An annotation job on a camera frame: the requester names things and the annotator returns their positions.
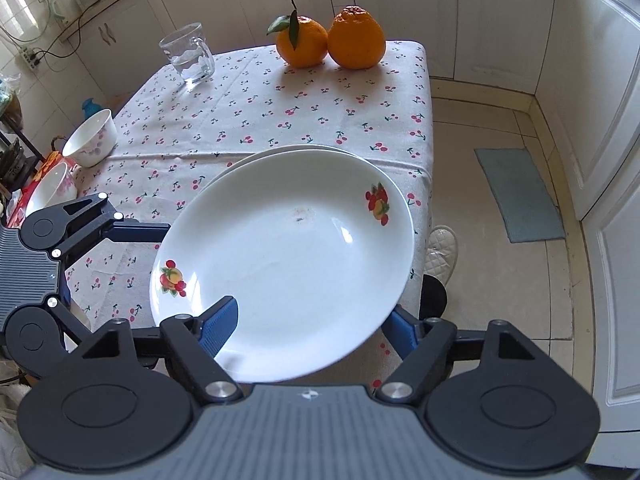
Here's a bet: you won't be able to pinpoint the glass mug with water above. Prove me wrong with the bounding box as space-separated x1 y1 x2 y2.
158 23 215 84

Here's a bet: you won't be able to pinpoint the orange with leaf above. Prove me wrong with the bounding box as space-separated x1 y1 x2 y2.
267 0 328 70

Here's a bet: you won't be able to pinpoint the blue floor mat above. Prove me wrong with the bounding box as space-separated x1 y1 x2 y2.
475 148 565 244

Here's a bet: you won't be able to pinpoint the white kitchen cabinets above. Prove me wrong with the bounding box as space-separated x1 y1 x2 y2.
81 0 639 468

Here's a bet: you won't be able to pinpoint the red cardboard box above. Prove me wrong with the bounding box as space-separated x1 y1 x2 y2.
3 151 64 229

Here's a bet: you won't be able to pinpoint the cherry-print tablecloth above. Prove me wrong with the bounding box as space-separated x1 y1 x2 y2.
62 39 434 391

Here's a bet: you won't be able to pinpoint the white slipper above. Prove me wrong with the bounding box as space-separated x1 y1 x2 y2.
424 226 458 286

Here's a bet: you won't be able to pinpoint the teal thermos jug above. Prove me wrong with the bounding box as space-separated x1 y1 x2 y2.
81 98 103 119

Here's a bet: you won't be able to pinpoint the white floral bowl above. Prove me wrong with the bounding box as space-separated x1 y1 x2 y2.
62 108 117 168

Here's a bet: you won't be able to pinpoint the bumpy orange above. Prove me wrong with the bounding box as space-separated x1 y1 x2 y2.
328 6 386 70

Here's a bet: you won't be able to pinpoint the stained white fruit-pattern plate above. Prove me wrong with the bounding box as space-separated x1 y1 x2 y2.
149 148 414 382

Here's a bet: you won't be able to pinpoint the white electric kettle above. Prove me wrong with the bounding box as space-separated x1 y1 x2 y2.
52 0 80 26

